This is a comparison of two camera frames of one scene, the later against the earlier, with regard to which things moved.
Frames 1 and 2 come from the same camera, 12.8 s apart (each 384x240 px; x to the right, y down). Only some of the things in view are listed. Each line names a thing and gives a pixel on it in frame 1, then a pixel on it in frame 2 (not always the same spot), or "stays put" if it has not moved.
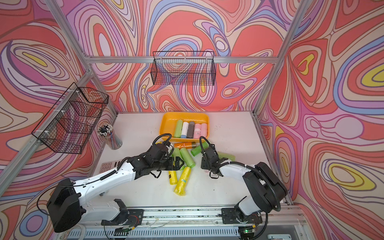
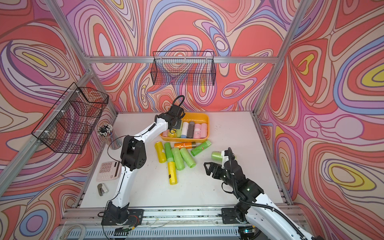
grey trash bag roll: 190,130 stays put
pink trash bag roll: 197,133 stays put
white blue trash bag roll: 185,130 stays put
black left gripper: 172,166 → 178,126
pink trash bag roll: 204,130 stays put
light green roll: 178,128 stays put
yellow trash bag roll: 182,183 → 172,133
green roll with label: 197,150 stays put
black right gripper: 203,164 → 218,167
